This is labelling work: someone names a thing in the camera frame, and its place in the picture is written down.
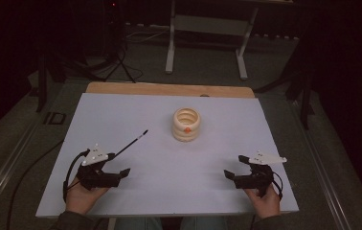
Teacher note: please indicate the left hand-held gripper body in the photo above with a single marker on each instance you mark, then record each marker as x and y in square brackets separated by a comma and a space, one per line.
[96, 179]

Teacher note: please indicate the cream ribbed pen holder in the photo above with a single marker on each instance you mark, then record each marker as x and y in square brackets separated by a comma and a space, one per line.
[186, 127]

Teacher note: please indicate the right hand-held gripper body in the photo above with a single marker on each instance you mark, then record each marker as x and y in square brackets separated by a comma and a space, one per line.
[255, 179]

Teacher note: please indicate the black metal stand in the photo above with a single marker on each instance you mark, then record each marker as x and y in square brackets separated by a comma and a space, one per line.
[43, 83]
[303, 92]

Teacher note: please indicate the metal floor rail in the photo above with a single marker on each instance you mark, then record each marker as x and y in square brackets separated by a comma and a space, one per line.
[3, 179]
[326, 179]

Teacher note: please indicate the person's right hand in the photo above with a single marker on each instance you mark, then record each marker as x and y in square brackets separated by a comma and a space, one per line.
[265, 204]

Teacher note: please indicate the white metal desk frame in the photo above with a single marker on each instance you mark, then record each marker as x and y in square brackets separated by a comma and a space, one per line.
[208, 25]

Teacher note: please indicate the thin black pen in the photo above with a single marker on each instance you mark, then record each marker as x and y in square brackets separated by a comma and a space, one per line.
[132, 143]

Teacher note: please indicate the black tripod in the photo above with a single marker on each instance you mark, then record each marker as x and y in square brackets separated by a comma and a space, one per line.
[117, 48]

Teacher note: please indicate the person's left hand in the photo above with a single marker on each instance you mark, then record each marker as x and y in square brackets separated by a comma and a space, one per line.
[81, 199]

